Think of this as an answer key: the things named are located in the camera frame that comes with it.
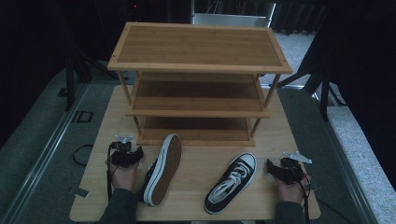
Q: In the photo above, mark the dark curtain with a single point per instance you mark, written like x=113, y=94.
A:
x=295, y=18

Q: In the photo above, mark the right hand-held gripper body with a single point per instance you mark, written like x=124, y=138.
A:
x=291, y=172

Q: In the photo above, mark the black canvas sneaker white sole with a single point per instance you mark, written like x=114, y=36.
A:
x=166, y=168
x=232, y=183

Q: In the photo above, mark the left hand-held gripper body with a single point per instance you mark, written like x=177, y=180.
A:
x=123, y=157

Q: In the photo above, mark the person's right hand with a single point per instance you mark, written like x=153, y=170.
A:
x=291, y=193

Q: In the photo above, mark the three-tier wooden shoe rack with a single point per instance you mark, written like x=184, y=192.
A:
x=199, y=46

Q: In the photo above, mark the black rectangular floor frame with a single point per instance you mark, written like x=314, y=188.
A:
x=74, y=116

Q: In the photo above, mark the grey metal rail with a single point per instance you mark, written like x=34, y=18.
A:
x=46, y=146
x=348, y=168

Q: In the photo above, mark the white panel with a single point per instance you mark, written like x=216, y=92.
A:
x=230, y=20

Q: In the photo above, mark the person's left hand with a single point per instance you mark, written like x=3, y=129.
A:
x=124, y=179

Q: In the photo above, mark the black metal stand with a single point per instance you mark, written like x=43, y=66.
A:
x=324, y=96
x=70, y=84

